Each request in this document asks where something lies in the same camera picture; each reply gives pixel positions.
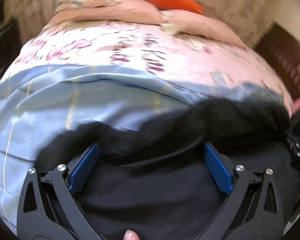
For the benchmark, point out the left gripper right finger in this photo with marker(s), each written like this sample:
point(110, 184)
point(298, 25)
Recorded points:
point(252, 208)

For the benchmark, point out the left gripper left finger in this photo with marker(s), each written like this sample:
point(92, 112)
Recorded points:
point(47, 207)

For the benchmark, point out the black puffer jacket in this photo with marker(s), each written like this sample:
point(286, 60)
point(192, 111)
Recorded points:
point(154, 180)

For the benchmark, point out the person's thumb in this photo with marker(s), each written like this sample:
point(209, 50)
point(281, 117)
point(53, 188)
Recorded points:
point(131, 235)

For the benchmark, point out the dark wooden headboard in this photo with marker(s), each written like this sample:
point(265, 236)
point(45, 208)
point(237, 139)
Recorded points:
point(282, 52)

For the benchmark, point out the light blue plaid sheet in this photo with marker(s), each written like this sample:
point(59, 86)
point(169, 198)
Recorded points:
point(38, 103)

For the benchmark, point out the pink floral bed sheet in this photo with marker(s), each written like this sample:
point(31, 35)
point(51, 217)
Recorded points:
point(180, 58)

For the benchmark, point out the dark wooden side furniture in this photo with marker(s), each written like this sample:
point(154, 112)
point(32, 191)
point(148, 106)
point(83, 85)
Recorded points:
point(10, 44)

